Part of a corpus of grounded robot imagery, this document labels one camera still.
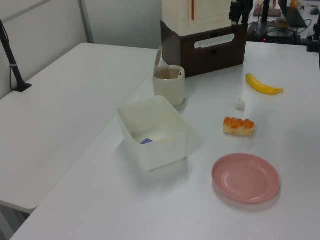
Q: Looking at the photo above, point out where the white drawer handle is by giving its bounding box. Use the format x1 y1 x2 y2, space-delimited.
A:
194 33 236 49

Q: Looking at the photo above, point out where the black device with red light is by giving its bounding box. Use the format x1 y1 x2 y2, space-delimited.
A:
247 21 296 44

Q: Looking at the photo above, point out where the black monitor stand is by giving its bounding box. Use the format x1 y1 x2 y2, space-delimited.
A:
259 0 271 24

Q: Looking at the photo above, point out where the white square plastic container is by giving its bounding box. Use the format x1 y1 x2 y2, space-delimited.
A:
116 95 190 172

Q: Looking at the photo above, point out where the black laptop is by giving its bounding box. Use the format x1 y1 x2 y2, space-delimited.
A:
278 0 308 29

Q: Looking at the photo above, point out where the yellow toy banana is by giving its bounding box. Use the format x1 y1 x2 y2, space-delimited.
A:
245 73 285 96

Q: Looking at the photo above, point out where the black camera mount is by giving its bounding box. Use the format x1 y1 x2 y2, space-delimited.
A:
306 21 320 53

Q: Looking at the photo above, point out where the pink plastic plate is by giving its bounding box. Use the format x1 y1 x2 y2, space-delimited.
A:
211 153 280 204

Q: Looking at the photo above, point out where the cream trash can with lid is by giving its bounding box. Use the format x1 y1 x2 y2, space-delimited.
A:
152 45 186 107

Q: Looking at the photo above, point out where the dark brown drawer box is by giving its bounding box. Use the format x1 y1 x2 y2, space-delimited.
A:
160 20 248 78

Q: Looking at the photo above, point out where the small cardboard box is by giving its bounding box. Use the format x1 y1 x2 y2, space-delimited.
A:
274 19 290 29

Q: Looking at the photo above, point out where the cream storage box with handles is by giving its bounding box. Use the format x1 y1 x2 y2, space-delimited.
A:
161 0 241 36

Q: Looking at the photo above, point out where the toy bread with orange topping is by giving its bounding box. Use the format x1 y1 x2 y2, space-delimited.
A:
222 116 256 137

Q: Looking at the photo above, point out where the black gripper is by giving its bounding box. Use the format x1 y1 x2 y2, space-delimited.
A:
229 0 254 26

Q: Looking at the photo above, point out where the black pole with clamp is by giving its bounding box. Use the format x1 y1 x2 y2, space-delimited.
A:
0 18 33 93

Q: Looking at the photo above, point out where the white paper ball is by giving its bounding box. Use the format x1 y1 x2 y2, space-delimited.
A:
234 98 246 111

